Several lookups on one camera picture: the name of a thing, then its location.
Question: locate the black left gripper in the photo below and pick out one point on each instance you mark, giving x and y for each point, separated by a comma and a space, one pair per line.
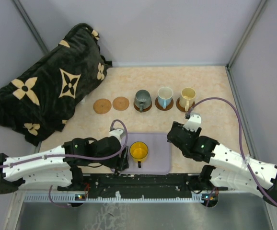
119, 163

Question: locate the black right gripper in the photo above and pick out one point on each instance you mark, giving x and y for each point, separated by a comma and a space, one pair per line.
195, 134

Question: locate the yellow mug black handle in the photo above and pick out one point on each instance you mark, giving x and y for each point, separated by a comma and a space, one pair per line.
139, 152

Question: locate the light wooden coaster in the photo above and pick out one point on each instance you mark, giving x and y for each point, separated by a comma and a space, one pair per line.
102, 106
120, 103

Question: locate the cream mug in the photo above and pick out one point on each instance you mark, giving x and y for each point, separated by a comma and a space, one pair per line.
187, 98

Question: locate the grey mug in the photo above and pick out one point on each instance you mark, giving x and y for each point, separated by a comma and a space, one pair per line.
142, 99

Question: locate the white mug blue handle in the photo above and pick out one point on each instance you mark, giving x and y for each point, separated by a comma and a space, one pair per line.
165, 95

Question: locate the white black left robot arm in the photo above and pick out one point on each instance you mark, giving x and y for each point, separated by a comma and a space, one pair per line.
60, 166

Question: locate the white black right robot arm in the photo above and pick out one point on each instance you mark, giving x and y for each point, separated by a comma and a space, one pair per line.
224, 167

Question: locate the lavender plastic tray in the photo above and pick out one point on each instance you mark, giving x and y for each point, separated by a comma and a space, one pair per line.
159, 157

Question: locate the black floral plush blanket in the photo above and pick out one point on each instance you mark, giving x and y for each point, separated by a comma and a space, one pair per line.
44, 98

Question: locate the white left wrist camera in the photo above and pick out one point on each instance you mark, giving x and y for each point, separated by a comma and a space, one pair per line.
118, 133

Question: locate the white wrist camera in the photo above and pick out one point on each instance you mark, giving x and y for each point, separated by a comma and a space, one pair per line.
193, 122
118, 133

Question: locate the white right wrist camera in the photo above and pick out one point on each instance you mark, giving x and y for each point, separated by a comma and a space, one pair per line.
193, 122

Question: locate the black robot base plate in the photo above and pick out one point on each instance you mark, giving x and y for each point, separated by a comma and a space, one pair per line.
172, 185

